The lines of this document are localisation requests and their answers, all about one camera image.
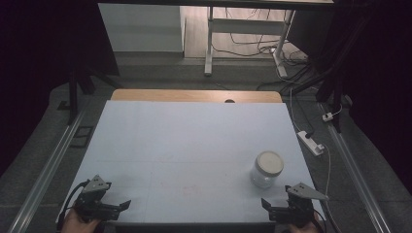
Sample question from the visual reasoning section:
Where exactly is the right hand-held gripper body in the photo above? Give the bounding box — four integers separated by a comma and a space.
274, 182, 330, 228

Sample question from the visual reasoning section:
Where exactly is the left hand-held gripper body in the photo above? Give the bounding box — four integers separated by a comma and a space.
73, 174, 121, 223

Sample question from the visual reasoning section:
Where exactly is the white round jar lid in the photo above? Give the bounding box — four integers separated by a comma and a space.
255, 150, 285, 178

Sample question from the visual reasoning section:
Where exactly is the person's right hand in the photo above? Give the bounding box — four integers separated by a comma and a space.
287, 212, 323, 233

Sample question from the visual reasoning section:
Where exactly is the person's left hand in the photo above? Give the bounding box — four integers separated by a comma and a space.
59, 208, 102, 233

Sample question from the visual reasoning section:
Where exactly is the white power strip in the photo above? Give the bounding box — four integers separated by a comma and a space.
296, 129, 326, 157

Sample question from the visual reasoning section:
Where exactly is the white table mat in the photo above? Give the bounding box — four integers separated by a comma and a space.
55, 99, 326, 225

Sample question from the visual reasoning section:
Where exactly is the black metal stand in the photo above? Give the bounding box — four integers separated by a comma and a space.
281, 48, 349, 134
57, 57, 122, 126

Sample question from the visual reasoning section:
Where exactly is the dark curtain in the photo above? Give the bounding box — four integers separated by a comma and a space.
286, 0, 412, 195
0, 0, 120, 178

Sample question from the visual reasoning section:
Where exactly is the white cabinet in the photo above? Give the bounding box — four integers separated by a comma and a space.
97, 3, 187, 53

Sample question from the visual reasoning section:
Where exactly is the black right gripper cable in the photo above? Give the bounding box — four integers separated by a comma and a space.
312, 208, 328, 233

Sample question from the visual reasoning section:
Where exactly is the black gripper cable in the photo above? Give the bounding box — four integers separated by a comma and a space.
312, 208, 328, 233
56, 180, 91, 231

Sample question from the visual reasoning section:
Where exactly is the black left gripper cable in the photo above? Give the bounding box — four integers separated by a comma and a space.
56, 180, 91, 231

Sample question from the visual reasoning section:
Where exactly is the white power strip cable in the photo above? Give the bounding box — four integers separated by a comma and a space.
289, 86, 332, 198

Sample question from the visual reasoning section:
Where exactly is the aluminium floor rail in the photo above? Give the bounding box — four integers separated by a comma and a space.
318, 102, 394, 233
7, 105, 87, 233

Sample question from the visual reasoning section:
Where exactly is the black floor frame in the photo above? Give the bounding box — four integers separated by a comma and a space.
69, 125, 95, 150

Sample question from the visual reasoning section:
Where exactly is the tangle of black floor cables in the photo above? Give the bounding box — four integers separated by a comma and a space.
212, 8, 317, 93

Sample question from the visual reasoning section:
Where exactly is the white desk frame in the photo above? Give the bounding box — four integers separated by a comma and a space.
203, 6, 296, 79

